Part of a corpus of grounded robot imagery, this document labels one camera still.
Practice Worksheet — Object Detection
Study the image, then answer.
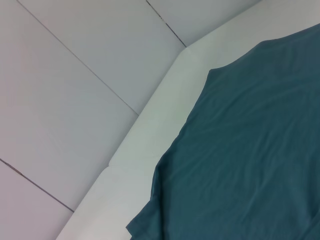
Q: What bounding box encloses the blue-green t-shirt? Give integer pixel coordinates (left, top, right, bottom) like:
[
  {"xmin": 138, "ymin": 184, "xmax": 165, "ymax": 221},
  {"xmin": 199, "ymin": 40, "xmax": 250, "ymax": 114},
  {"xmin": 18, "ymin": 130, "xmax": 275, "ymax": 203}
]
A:
[{"xmin": 124, "ymin": 23, "xmax": 320, "ymax": 240}]

